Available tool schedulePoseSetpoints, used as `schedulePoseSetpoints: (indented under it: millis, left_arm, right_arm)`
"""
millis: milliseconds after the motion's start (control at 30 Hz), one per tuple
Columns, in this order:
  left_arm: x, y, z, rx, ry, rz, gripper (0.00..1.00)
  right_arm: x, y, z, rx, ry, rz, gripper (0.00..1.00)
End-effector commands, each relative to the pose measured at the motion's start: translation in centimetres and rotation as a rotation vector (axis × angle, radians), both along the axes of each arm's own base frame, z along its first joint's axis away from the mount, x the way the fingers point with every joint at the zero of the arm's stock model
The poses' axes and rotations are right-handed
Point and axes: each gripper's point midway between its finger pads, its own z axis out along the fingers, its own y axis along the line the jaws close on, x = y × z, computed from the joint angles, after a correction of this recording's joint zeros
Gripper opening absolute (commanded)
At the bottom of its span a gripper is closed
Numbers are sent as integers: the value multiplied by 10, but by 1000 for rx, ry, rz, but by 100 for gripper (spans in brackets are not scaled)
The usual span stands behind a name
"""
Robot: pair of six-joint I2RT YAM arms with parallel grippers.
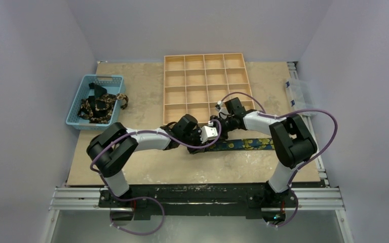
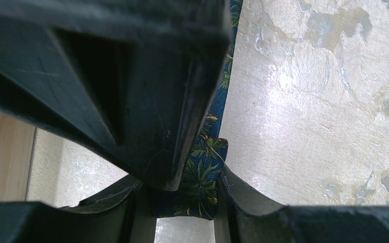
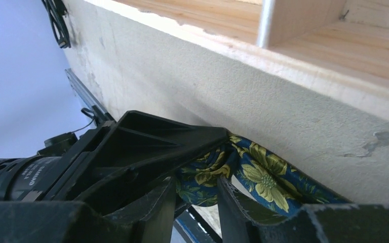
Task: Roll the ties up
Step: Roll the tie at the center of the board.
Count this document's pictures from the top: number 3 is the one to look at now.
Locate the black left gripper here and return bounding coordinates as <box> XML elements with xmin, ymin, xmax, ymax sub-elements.
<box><xmin>36</xmin><ymin>110</ymin><xmax>227</xmax><ymax>215</ymax></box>

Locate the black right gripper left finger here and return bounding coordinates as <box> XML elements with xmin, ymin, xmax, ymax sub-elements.
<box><xmin>0</xmin><ymin>177</ymin><xmax>176</xmax><ymax>242</ymax></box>

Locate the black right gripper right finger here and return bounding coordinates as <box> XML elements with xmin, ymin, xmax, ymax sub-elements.
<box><xmin>218</xmin><ymin>178</ymin><xmax>389</xmax><ymax>242</ymax></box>

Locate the blue floral tie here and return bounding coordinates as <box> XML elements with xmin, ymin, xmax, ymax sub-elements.
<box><xmin>176</xmin><ymin>134</ymin><xmax>349</xmax><ymax>217</ymax></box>

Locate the wooden compartment tray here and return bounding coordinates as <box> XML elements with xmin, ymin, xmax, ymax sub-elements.
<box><xmin>85</xmin><ymin>0</ymin><xmax>389</xmax><ymax>130</ymax></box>

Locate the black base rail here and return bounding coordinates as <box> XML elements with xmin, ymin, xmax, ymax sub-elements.
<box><xmin>80</xmin><ymin>105</ymin><xmax>224</xmax><ymax>243</ymax></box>

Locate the black coiled cable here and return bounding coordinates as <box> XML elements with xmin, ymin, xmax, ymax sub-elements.
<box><xmin>41</xmin><ymin>0</ymin><xmax>72</xmax><ymax>49</ymax></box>

